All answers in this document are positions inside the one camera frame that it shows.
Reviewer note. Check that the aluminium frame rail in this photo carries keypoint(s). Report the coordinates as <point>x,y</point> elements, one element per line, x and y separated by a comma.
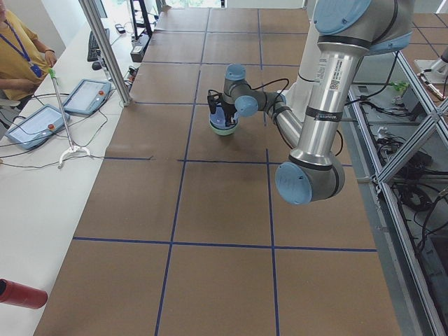
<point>398,108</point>

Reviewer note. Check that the person in yellow shirt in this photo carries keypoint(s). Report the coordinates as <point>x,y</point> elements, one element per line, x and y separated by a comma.
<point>25,60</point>

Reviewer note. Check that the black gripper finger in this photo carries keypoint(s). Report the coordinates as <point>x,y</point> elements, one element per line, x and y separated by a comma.
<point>229,119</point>
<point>212,108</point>

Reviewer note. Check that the black computer mouse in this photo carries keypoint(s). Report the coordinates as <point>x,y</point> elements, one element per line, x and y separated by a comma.
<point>96,65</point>

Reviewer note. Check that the near blue teach pendant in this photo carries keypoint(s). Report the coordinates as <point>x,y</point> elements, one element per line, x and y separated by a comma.
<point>34,130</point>

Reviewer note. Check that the aluminium frame post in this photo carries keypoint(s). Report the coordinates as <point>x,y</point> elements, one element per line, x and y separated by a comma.
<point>95,22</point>

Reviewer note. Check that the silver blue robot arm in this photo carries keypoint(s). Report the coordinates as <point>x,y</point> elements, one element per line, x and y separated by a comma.
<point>307,115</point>

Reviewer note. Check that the blue plastic bowl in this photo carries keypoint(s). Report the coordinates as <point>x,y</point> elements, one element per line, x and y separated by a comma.
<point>219,118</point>

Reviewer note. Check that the far blue teach pendant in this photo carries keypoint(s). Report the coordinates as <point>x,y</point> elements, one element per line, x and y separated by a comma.
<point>87,97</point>

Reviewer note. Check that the white reacher grabber tool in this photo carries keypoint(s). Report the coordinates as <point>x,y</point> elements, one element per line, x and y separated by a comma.
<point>73,147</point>

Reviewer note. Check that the blue teach pendant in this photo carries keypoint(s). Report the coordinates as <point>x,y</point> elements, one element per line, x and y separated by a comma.
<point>87,97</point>
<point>34,130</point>

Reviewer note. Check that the grey power strip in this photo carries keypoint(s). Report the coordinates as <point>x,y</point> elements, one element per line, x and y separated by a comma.
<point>139,47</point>

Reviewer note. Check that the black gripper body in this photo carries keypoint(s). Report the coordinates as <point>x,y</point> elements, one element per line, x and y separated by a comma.
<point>229,111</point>

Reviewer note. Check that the green plastic bowl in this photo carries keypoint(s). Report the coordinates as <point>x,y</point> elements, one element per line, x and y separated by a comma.
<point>223,132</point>

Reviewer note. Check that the black phone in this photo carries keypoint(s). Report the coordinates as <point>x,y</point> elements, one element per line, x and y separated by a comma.
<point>120,29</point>

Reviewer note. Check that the black keyboard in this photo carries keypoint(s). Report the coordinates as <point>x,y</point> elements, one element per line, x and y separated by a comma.
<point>93,50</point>

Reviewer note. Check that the red cylinder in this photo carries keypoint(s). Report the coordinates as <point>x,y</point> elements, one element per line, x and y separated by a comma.
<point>20,295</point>

